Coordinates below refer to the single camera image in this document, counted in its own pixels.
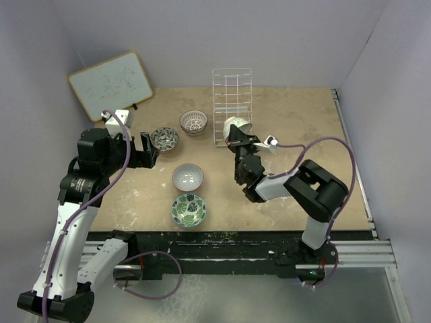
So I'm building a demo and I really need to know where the wood framed whiteboard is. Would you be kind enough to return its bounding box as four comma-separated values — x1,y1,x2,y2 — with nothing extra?
67,51,153,122

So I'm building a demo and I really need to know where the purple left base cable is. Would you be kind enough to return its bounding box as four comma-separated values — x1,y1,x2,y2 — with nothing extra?
112,251,183,300

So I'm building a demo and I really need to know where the white green patterned bowl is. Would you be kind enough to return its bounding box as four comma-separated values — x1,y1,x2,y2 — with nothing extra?
223,116,253,141

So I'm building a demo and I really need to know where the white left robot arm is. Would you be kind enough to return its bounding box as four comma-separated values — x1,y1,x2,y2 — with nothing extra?
17,129,159,322

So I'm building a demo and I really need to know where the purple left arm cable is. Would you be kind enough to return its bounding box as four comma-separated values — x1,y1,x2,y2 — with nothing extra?
42,109,132,320

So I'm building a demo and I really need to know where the white lattice pattern bowl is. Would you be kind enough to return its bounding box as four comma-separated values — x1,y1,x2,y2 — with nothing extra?
180,110,208,136

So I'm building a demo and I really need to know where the black aluminium mounting rail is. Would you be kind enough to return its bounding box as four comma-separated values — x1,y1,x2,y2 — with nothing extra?
77,229,399,282

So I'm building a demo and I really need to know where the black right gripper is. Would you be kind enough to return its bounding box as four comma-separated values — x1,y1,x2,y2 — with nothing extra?
227,124,262,182

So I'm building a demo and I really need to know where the red rimmed dotted bowl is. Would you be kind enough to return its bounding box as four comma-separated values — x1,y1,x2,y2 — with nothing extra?
172,164,204,192

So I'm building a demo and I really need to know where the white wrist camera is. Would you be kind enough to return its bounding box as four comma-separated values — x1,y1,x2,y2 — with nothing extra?
101,109,134,137
262,135,278,149

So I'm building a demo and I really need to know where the white wire dish rack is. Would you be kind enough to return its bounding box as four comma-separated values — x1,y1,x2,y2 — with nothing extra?
212,68,253,147

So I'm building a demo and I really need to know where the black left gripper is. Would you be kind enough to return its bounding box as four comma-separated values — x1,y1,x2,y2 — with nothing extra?
100,129,159,176

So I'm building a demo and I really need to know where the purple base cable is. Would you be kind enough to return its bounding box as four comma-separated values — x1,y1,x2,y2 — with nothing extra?
298,247,340,292
112,251,183,300

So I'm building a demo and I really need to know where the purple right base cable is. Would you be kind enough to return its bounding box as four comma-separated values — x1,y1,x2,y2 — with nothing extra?
298,247,340,292

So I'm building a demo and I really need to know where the green leaf pattern bowl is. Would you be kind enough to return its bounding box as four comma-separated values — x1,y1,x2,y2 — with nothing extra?
170,193,207,228

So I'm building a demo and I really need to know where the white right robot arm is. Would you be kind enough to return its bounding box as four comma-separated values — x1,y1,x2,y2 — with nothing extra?
224,124,356,263

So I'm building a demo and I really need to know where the grey leaf pattern bowl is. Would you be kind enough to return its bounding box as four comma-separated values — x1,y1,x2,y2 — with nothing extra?
150,127,179,153

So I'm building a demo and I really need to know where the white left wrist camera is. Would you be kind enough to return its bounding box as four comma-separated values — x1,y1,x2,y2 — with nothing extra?
101,109,134,137

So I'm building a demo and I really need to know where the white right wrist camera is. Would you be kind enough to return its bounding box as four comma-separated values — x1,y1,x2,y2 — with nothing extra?
262,135,278,149

